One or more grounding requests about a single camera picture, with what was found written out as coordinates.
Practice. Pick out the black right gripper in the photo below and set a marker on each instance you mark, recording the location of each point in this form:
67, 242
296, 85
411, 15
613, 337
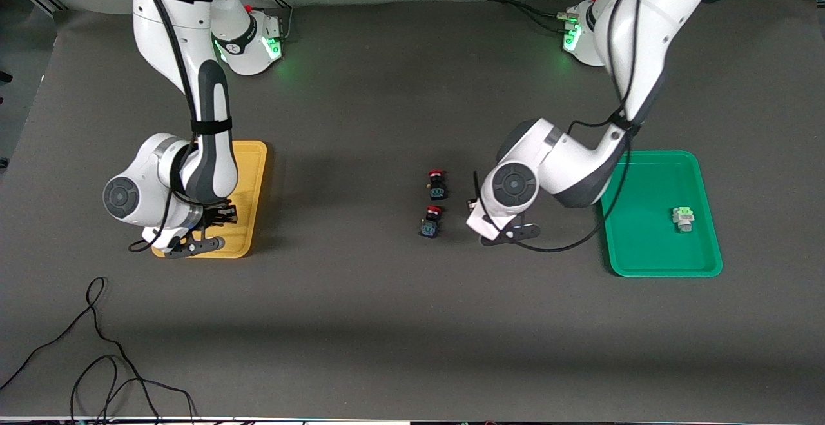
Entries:
218, 216

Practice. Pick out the white square orange button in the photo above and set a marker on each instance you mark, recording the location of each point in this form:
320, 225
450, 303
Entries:
472, 205

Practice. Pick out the white square green button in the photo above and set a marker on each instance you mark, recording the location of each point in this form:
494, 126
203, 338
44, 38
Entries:
684, 218

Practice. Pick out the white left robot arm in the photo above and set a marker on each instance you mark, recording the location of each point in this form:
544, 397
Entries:
644, 25

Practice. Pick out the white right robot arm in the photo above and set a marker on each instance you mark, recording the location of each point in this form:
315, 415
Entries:
161, 25

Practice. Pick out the yellow plastic tray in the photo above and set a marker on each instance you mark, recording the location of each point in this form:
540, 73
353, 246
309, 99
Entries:
248, 180

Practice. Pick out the red mushroom push button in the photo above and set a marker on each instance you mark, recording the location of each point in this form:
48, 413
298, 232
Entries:
437, 189
429, 227

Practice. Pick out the dark grey table mat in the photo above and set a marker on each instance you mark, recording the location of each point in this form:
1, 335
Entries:
412, 322

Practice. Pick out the green plastic tray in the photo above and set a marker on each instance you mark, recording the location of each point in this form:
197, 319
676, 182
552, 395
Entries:
657, 244

